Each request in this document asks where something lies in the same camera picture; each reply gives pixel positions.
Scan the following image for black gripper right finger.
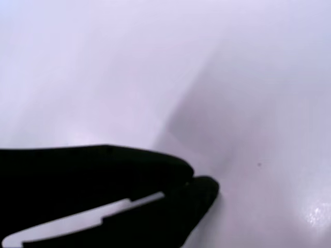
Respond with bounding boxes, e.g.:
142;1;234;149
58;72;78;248
22;176;220;248

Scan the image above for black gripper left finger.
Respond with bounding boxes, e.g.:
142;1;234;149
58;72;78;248
0;144;195;242

